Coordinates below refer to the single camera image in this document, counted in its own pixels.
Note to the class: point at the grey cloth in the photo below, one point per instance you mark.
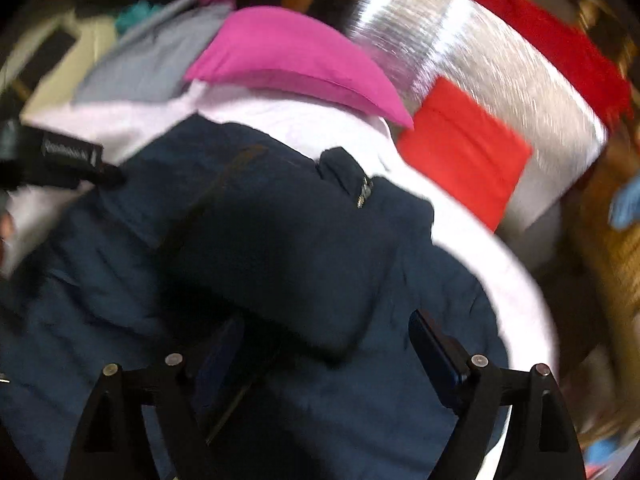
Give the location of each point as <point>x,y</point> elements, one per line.
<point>150,60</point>

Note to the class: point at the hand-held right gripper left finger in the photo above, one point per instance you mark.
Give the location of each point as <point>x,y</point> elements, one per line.
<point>222,355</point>

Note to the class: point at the navy blue pants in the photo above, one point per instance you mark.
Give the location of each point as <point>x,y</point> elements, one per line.
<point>280,240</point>

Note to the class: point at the white bed sheet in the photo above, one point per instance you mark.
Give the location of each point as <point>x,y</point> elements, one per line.
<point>320,120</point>

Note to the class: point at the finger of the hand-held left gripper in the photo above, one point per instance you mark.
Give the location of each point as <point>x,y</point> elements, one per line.
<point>102,175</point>

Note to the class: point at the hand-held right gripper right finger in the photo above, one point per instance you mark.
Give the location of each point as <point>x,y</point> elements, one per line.
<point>437,355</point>

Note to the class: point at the silver metal bin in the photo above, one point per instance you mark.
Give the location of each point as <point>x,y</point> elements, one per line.
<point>500,60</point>

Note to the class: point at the red blanket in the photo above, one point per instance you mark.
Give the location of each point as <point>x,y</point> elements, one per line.
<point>555,35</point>

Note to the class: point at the teal cloth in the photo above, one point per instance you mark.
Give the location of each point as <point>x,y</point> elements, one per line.
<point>136,15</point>

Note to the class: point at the blue cloth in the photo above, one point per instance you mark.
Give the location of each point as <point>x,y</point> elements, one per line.
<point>626,202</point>

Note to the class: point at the cream mattress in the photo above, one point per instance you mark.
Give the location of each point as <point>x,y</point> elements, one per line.
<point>85,60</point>

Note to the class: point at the bright pink garment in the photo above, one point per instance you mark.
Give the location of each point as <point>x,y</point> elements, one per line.
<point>290,55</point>

